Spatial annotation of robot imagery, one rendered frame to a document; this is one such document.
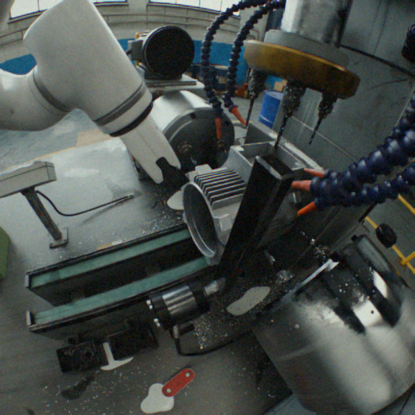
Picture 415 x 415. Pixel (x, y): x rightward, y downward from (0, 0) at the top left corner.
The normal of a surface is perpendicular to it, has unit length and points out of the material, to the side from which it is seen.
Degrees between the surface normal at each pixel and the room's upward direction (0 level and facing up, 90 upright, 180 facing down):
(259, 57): 90
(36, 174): 53
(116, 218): 0
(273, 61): 90
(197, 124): 90
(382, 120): 90
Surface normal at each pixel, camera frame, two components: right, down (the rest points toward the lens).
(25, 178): 0.44, 0.13
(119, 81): 0.77, 0.38
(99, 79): 0.51, 0.66
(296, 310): -0.64, -0.18
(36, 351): 0.12, -0.68
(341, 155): -0.87, 0.27
